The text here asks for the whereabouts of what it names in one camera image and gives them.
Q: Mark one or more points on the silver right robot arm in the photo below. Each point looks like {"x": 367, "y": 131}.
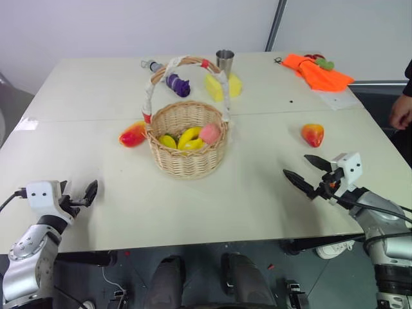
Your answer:
{"x": 383, "y": 225}

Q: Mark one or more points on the bystander bare hand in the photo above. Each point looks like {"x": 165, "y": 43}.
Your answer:
{"x": 400, "y": 111}

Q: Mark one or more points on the pink toy peach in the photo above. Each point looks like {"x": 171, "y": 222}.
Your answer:
{"x": 210, "y": 132}

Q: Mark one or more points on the green felt toy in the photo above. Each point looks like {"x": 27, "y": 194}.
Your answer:
{"x": 325, "y": 63}

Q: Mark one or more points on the yellow toy starfruit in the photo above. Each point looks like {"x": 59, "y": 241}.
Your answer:
{"x": 167, "y": 141}

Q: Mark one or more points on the steel metal cup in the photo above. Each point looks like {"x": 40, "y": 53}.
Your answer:
{"x": 224, "y": 62}

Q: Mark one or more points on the orange cloth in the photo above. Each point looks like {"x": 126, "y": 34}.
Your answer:
{"x": 322, "y": 75}

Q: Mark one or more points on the white sneaker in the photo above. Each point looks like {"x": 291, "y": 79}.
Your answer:
{"x": 333, "y": 249}

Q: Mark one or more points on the bystander black sleeve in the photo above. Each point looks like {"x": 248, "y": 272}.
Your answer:
{"x": 408, "y": 77}

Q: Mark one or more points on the grey wall pillar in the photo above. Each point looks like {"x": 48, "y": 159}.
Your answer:
{"x": 276, "y": 25}

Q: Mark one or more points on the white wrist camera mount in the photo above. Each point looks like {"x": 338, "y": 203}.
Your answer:
{"x": 42, "y": 198}
{"x": 349, "y": 167}

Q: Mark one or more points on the small red item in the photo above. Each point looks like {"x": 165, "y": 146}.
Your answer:
{"x": 311, "y": 56}

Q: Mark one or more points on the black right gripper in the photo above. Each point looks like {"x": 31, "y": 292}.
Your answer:
{"x": 331, "y": 183}

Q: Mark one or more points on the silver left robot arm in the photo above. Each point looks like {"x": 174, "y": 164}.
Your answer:
{"x": 27, "y": 249}

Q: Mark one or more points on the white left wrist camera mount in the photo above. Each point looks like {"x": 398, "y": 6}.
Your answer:
{"x": 42, "y": 198}

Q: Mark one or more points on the dark rounded shape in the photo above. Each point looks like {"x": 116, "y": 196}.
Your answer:
{"x": 165, "y": 283}
{"x": 248, "y": 283}

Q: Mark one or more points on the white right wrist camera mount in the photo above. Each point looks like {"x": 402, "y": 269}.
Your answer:
{"x": 349, "y": 167}

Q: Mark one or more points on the black table frame bar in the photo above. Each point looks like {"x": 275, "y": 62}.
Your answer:
{"x": 309, "y": 244}

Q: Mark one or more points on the black silver floor bracket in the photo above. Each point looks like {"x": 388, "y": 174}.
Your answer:
{"x": 119, "y": 297}
{"x": 296, "y": 293}

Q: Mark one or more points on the small black metal clip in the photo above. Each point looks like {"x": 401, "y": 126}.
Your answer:
{"x": 277, "y": 60}

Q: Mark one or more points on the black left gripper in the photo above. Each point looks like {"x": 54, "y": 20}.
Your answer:
{"x": 74, "y": 203}

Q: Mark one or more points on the yellow toy banana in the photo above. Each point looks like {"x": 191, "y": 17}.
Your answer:
{"x": 188, "y": 136}

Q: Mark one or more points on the red yellow toy mango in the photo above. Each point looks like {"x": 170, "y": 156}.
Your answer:
{"x": 132, "y": 135}
{"x": 313, "y": 134}

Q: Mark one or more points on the yellow sponge block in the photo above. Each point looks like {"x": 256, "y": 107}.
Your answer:
{"x": 214, "y": 86}

